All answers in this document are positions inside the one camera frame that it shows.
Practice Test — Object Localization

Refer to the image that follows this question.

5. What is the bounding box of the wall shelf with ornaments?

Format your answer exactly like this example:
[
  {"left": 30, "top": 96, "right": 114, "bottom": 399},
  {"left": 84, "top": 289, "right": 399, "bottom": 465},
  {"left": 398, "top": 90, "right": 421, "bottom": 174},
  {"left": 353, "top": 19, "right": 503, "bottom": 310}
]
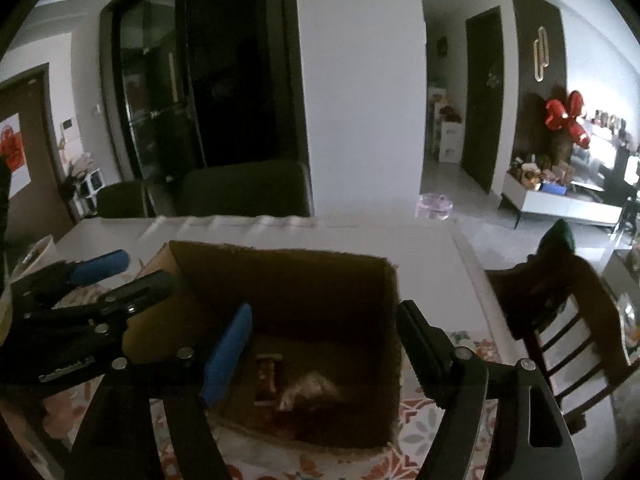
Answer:
[{"left": 580, "top": 109, "right": 630, "bottom": 134}]

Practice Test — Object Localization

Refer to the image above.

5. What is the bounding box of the green cloth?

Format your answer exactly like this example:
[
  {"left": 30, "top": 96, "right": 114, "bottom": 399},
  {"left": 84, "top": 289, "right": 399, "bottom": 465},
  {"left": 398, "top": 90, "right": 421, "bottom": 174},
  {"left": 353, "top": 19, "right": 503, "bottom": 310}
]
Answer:
[{"left": 537, "top": 218, "right": 577, "bottom": 257}]

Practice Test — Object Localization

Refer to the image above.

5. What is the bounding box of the brown cardboard box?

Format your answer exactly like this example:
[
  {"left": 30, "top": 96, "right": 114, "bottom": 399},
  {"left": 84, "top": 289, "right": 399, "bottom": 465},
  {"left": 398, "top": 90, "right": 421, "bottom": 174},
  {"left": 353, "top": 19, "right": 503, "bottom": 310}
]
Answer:
[{"left": 122, "top": 240, "right": 407, "bottom": 453}]

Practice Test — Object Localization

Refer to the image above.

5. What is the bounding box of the black piano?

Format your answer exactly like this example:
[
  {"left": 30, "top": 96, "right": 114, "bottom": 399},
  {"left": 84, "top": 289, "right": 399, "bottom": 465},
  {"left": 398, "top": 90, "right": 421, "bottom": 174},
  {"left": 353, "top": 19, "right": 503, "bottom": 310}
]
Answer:
[{"left": 606, "top": 140, "right": 640, "bottom": 207}]

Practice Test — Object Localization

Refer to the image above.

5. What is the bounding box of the narrow dark upholstered chair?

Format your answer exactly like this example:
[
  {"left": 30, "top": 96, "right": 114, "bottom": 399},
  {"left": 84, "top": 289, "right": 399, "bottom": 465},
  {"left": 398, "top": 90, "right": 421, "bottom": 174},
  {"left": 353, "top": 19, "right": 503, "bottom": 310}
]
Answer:
[{"left": 95, "top": 180, "right": 152, "bottom": 219}]

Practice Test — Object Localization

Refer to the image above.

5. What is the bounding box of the white printed table cover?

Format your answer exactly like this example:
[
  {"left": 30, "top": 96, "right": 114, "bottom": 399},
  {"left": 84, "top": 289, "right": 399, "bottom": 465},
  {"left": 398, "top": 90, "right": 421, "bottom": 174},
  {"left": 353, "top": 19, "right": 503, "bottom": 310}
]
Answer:
[{"left": 50, "top": 213, "right": 501, "bottom": 361}]

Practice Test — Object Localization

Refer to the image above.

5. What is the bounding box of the stack of white boxes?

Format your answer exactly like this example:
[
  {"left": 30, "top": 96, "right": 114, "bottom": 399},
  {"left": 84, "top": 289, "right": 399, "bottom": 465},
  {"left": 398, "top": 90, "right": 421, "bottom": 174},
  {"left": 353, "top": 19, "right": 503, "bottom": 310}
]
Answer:
[{"left": 427, "top": 85, "right": 464, "bottom": 164}]

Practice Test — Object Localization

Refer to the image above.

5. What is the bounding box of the dark slatted wall panel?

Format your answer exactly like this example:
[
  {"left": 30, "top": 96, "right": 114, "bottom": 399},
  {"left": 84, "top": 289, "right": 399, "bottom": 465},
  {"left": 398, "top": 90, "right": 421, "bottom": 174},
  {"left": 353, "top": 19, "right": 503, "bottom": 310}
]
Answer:
[{"left": 509, "top": 0, "right": 569, "bottom": 163}]

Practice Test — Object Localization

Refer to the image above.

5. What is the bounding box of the brown snack packet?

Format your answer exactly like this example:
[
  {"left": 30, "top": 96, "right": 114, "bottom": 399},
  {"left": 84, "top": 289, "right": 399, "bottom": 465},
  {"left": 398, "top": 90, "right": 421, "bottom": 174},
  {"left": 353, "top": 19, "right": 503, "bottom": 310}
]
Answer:
[{"left": 254, "top": 352, "right": 285, "bottom": 407}]

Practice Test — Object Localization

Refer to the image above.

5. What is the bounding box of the clip-shaped wall light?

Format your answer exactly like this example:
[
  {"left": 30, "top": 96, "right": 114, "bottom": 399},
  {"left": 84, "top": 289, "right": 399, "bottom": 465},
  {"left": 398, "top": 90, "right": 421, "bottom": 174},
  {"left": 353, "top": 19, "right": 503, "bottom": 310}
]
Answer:
[{"left": 531, "top": 27, "right": 550, "bottom": 84}]

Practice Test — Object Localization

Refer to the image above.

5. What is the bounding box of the brown wooden door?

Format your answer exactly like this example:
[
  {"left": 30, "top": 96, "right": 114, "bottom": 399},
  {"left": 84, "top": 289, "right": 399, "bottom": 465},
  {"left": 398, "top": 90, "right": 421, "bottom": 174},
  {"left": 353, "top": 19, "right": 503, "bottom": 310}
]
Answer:
[{"left": 0, "top": 62, "right": 77, "bottom": 247}]

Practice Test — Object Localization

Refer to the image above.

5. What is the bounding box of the red and white poster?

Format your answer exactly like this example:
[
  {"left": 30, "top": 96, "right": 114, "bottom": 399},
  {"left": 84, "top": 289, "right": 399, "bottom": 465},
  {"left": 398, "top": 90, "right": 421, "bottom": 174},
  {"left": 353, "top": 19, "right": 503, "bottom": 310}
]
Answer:
[{"left": 0, "top": 113, "right": 32, "bottom": 187}]

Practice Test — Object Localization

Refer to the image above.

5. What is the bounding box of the dark glass sliding door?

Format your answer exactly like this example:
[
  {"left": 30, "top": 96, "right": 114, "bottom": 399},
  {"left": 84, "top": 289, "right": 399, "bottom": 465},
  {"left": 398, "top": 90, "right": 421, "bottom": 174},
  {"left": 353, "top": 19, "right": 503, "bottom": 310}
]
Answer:
[{"left": 99, "top": 0, "right": 307, "bottom": 187}]

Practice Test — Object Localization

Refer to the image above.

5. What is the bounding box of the white storage rack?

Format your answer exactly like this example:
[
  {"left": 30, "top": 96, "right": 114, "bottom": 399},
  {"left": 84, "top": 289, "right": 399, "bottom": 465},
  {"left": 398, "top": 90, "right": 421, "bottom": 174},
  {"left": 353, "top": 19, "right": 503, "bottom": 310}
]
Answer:
[{"left": 60, "top": 152, "right": 107, "bottom": 213}]

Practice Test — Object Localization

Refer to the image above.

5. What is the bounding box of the red balloon decoration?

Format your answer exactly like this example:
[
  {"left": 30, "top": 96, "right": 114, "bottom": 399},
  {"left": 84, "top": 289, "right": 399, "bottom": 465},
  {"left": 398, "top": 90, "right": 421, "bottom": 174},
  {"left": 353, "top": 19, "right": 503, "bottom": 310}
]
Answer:
[{"left": 544, "top": 90, "right": 592, "bottom": 150}]

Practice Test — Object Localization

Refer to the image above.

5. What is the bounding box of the white low cabinet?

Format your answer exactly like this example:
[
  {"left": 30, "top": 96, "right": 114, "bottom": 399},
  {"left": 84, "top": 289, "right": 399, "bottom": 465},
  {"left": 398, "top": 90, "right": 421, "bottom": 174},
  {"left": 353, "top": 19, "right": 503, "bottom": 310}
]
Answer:
[{"left": 497, "top": 170, "right": 624, "bottom": 231}]

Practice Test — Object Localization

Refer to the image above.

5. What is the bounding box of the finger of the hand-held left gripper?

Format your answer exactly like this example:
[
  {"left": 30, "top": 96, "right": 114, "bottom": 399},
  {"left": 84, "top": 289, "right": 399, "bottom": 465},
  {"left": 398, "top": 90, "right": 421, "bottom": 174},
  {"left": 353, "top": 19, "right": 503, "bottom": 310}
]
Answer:
[
  {"left": 10, "top": 249, "right": 132, "bottom": 311},
  {"left": 27, "top": 270, "right": 176, "bottom": 343}
]

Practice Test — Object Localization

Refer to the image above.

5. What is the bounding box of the floral patterned tablecloth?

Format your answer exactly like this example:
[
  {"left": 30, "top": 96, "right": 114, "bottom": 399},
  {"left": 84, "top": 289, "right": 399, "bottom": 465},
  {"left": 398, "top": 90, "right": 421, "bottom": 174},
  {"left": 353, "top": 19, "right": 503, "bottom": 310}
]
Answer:
[{"left": 0, "top": 329, "right": 505, "bottom": 480}]

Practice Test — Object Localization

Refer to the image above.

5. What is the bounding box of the dark interior door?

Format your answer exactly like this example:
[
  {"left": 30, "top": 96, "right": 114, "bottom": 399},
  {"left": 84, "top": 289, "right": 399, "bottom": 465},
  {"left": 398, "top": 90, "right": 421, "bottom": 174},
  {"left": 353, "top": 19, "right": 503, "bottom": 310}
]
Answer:
[{"left": 460, "top": 6, "right": 504, "bottom": 196}]

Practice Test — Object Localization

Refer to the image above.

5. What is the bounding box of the wide dark upholstered chair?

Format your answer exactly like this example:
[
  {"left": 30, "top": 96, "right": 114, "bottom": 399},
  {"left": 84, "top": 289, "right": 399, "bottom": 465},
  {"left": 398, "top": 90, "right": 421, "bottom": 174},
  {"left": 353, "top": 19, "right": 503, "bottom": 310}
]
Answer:
[{"left": 175, "top": 160, "right": 314, "bottom": 219}]

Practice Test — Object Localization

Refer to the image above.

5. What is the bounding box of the brown wooden slatted chair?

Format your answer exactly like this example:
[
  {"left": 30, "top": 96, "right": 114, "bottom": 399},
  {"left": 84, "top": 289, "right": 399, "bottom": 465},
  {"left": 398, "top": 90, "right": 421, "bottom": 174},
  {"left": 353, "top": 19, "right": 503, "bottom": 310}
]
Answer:
[{"left": 484, "top": 249, "right": 632, "bottom": 436}]

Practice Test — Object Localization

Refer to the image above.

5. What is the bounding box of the silver snack packet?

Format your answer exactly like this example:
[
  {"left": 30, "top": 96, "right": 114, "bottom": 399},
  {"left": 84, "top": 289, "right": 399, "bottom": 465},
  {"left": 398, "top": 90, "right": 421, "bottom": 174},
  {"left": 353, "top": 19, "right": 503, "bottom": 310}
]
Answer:
[{"left": 276, "top": 372, "right": 351, "bottom": 415}]

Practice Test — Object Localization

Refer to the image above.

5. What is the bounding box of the white bowl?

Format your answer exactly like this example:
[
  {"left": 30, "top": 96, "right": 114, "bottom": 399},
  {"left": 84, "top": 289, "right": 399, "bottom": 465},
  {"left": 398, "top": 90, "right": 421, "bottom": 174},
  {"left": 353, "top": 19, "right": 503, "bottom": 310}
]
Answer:
[{"left": 19, "top": 235, "right": 56, "bottom": 277}]

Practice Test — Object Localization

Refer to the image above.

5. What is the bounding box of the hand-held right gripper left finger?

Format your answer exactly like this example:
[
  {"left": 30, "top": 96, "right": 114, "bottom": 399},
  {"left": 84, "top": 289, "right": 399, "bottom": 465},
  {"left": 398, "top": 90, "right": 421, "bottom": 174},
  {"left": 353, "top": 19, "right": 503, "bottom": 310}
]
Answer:
[{"left": 65, "top": 303, "right": 254, "bottom": 480}]

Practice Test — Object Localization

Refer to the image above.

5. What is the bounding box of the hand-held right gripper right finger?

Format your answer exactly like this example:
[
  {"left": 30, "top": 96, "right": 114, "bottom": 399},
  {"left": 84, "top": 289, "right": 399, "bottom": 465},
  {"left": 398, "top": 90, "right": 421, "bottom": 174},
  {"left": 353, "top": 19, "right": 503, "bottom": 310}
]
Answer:
[{"left": 396, "top": 299, "right": 584, "bottom": 480}]

